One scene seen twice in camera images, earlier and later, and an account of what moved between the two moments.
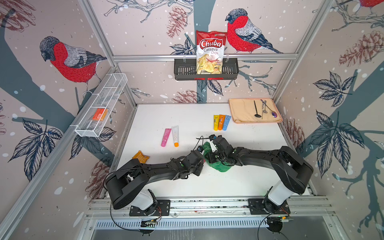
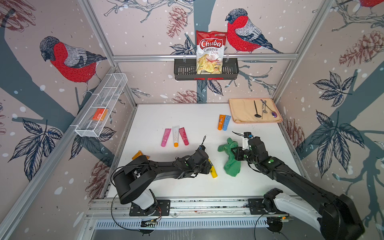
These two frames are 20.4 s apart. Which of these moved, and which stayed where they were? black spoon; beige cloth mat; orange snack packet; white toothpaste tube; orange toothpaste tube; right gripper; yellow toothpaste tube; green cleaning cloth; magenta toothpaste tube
Moved: right gripper; yellow toothpaste tube; green cleaning cloth
Stayed: beige cloth mat; white toothpaste tube; orange toothpaste tube; black spoon; orange snack packet; magenta toothpaste tube
